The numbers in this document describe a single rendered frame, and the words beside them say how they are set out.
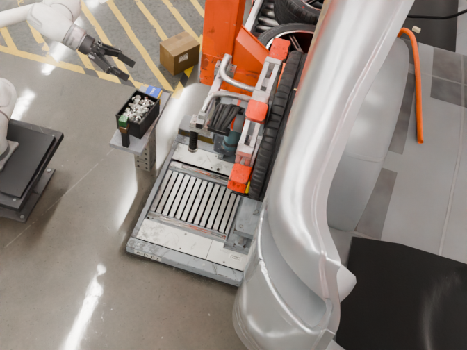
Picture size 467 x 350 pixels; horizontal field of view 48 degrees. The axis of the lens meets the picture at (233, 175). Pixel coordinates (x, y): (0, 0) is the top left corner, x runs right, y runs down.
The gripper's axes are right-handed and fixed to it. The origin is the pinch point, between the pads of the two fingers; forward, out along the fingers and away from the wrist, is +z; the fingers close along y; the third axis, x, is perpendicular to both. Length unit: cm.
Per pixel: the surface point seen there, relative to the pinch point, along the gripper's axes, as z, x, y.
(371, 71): 45, 69, 75
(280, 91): 50, 31, 13
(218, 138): 61, -32, -51
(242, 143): 50, 7, 18
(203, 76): 37, -12, -65
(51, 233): 11, -116, -20
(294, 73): 53, 37, 5
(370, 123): 74, 47, 37
